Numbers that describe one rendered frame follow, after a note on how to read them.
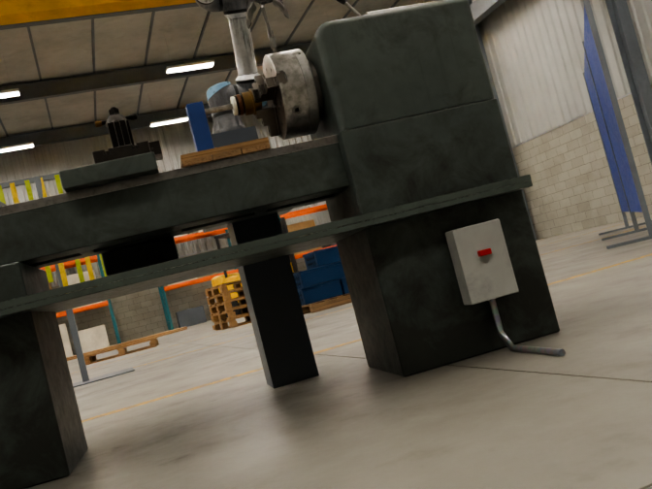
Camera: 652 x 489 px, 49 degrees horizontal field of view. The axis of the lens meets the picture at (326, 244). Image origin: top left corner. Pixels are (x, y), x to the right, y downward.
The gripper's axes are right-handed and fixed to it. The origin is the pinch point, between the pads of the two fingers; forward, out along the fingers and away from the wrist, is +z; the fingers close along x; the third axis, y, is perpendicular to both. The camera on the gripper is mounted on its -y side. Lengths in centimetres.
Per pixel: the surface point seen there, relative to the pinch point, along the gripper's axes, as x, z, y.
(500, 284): 57, 108, 21
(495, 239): 59, 93, 19
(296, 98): 3.8, 29.9, 11.2
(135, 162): -50, 41, 35
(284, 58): 2.9, 14.8, 7.4
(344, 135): 17, 47, 17
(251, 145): -14.2, 43.0, 20.6
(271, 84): -3.7, 23.3, 11.3
